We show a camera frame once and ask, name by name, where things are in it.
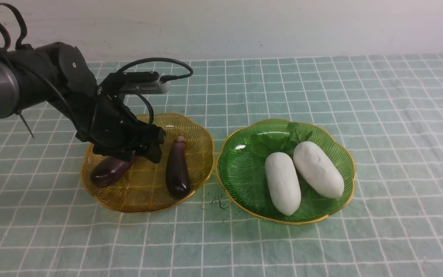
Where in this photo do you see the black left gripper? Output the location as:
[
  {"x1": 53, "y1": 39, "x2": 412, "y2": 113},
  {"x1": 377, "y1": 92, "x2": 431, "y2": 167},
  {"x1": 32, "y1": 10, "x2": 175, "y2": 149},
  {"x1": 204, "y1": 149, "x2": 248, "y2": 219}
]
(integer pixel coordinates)
[{"x1": 77, "y1": 72, "x2": 167, "y2": 164}]

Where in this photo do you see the purple eggplant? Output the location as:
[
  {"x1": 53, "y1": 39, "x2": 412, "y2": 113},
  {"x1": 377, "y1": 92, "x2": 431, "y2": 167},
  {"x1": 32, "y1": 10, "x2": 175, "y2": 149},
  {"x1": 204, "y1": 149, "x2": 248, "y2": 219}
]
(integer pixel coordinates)
[
  {"x1": 165, "y1": 133, "x2": 191, "y2": 199},
  {"x1": 90, "y1": 156, "x2": 137, "y2": 188}
]

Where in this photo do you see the white radish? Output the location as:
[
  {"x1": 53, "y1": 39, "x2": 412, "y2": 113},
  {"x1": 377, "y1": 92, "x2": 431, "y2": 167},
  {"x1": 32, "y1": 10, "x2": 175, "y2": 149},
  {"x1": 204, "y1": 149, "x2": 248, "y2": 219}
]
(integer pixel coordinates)
[
  {"x1": 251, "y1": 134, "x2": 302, "y2": 216},
  {"x1": 287, "y1": 122, "x2": 345, "y2": 199}
]

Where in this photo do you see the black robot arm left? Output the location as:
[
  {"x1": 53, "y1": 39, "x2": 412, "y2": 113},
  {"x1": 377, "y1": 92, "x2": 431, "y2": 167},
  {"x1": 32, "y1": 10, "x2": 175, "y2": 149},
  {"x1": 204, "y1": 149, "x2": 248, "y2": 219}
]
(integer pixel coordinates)
[{"x1": 0, "y1": 43, "x2": 166, "y2": 163}]

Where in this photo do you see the amber ribbed glass plate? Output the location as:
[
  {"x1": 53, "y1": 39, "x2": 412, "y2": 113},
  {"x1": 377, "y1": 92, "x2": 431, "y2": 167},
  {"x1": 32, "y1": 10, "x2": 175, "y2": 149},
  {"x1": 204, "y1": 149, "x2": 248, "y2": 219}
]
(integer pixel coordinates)
[{"x1": 80, "y1": 113, "x2": 215, "y2": 213}]

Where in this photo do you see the green ribbed glass plate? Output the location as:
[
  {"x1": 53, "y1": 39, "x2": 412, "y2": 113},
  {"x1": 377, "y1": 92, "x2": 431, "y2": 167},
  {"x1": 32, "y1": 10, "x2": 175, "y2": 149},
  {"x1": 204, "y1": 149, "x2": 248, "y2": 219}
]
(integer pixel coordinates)
[{"x1": 216, "y1": 118, "x2": 356, "y2": 225}]

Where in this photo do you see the green checkered tablecloth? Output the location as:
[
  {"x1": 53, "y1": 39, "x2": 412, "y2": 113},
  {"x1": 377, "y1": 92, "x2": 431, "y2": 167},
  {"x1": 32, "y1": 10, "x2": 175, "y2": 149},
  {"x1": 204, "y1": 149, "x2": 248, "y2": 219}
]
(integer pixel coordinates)
[{"x1": 0, "y1": 54, "x2": 443, "y2": 277}]

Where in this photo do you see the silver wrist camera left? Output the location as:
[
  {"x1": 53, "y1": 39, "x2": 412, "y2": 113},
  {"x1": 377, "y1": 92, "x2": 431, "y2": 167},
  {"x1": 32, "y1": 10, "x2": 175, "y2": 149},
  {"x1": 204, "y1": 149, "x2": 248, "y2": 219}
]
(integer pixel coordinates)
[{"x1": 119, "y1": 80, "x2": 170, "y2": 95}]

